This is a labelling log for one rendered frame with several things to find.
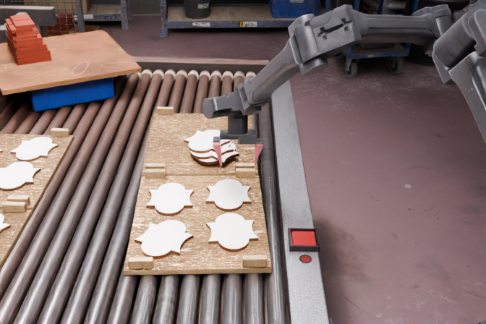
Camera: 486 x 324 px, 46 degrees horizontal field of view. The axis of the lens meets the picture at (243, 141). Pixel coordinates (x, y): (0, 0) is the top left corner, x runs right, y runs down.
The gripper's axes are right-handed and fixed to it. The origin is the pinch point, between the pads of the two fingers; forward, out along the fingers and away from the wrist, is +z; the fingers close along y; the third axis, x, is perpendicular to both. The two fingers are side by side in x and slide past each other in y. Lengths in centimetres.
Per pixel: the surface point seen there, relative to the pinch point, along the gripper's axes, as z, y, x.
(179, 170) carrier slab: 5.0, -17.8, 8.8
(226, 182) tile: 6.2, -3.3, 0.8
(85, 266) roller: 16, -37, -31
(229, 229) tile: 11.3, -2.1, -20.4
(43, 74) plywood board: -18, -71, 52
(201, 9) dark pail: -24, -39, 427
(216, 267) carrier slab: 15.5, -5.0, -33.0
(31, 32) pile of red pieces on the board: -32, -77, 61
